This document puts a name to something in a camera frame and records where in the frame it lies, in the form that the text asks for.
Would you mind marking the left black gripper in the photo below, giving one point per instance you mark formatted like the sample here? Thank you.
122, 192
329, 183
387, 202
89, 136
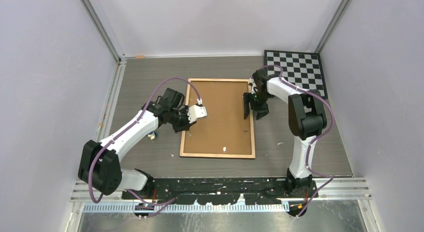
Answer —
186, 125

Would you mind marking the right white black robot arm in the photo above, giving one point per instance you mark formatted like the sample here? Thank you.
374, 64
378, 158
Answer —
306, 121

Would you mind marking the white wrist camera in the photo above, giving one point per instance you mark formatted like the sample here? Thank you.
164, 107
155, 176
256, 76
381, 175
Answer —
251, 86
196, 111

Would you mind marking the aluminium rail frame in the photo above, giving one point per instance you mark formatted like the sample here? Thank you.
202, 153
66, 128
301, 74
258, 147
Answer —
243, 204

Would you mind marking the brown frame backing board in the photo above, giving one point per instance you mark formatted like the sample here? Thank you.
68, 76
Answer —
218, 119

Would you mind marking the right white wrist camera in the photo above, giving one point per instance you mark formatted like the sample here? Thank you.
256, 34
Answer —
251, 86

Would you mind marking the colourful toy block truck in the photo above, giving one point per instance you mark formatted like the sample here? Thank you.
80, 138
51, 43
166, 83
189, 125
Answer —
152, 135

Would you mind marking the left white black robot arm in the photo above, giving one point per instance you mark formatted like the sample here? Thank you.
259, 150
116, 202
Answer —
100, 164

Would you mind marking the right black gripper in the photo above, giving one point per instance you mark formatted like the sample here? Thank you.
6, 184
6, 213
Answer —
261, 110

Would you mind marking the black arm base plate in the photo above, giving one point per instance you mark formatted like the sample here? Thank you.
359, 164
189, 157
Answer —
222, 191

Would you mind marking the black wooden picture frame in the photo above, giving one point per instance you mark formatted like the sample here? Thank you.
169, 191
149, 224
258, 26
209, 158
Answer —
218, 119

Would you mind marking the black white checkerboard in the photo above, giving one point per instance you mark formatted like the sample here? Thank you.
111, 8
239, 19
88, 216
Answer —
303, 69

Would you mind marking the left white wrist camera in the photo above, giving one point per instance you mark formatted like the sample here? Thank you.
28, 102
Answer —
196, 111

